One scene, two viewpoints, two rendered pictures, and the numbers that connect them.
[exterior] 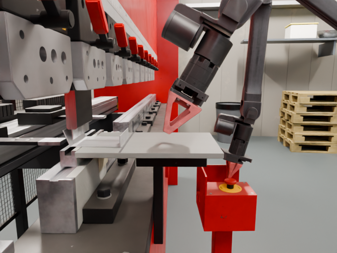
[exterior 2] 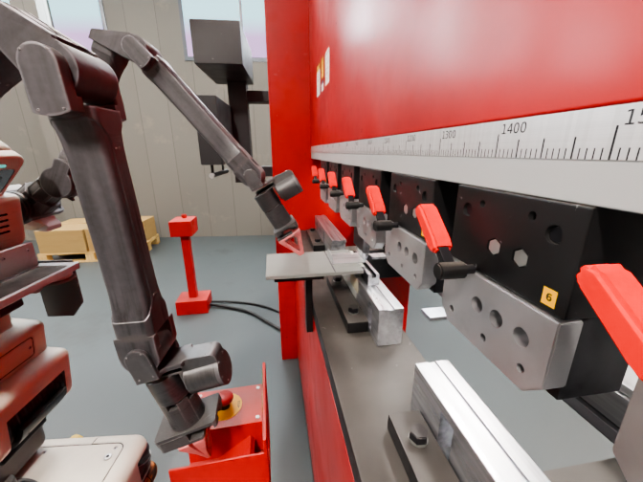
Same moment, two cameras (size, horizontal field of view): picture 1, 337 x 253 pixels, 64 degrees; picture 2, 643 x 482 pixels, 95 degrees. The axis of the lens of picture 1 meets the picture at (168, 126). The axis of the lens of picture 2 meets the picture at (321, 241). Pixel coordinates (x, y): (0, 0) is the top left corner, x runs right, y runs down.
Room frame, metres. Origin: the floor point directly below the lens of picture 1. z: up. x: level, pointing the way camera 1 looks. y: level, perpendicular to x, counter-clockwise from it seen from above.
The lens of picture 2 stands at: (1.35, -0.08, 1.31)
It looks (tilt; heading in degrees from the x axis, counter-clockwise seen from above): 17 degrees down; 170
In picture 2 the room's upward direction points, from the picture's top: straight up
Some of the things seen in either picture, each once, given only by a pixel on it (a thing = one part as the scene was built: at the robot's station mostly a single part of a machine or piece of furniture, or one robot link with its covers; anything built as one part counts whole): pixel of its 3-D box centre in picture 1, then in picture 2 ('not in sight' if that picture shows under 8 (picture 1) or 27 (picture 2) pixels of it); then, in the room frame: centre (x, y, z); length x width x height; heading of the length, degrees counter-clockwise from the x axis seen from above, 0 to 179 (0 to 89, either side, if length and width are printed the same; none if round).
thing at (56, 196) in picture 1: (91, 167); (365, 290); (0.60, 0.18, 0.92); 0.39 x 0.06 x 0.10; 179
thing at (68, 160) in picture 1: (86, 144); (363, 266); (0.57, 0.18, 0.99); 0.20 x 0.03 x 0.03; 179
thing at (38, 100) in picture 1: (52, 100); not in sight; (1.32, 0.57, 1.02); 0.44 x 0.06 x 0.04; 179
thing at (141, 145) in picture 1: (152, 143); (311, 263); (0.54, 0.03, 1.00); 0.26 x 0.18 x 0.01; 89
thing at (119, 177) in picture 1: (115, 183); (343, 298); (0.58, 0.12, 0.89); 0.30 x 0.05 x 0.03; 179
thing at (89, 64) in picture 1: (72, 44); (359, 193); (0.52, 0.18, 1.19); 0.15 x 0.09 x 0.17; 179
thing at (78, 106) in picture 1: (79, 111); (361, 239); (0.54, 0.18, 1.06); 0.10 x 0.02 x 0.10; 179
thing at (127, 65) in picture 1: (116, 58); (428, 227); (0.92, 0.17, 1.19); 0.15 x 0.09 x 0.17; 179
